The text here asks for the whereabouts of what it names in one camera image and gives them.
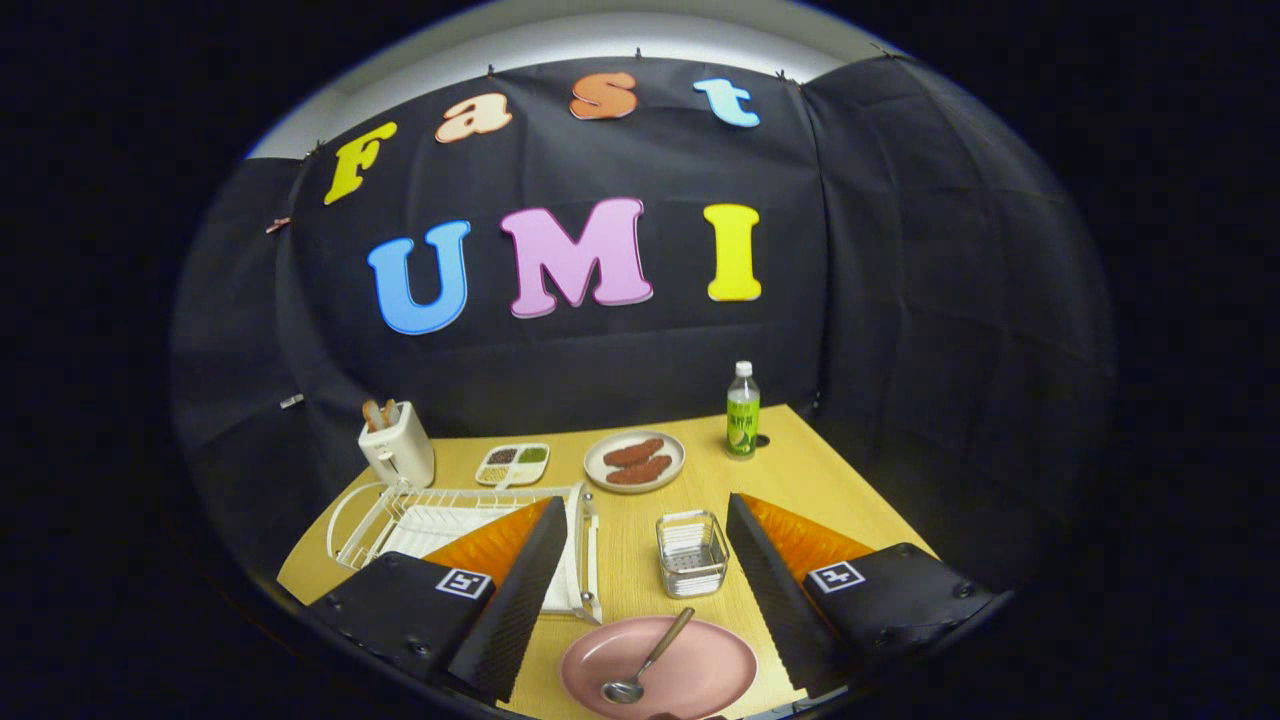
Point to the green label drink bottle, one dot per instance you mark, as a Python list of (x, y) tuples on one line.
[(743, 420)]

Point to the pile of dark beans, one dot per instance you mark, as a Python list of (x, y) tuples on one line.
[(501, 455)]

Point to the toasted bread slice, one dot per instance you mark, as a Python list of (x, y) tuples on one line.
[(371, 416), (389, 411)]

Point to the white divided snack tray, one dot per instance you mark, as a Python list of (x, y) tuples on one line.
[(525, 474)]

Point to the pink plate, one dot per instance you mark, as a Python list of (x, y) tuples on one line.
[(700, 670)]

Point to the beige round plate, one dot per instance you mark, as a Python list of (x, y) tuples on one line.
[(596, 462)]

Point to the pile of yellow beans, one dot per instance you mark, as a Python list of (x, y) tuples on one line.
[(492, 473)]

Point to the white toaster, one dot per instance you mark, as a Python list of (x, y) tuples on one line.
[(400, 455)]

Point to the pile of green beans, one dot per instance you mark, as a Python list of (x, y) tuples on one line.
[(532, 454)]

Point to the black backdrop cloth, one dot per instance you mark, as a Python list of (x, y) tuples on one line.
[(620, 370)]

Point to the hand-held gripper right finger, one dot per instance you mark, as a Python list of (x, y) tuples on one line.
[(775, 610)]

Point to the red meat patty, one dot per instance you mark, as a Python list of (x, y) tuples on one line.
[(633, 452), (640, 471)]

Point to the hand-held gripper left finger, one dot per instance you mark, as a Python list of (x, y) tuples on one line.
[(520, 600)]

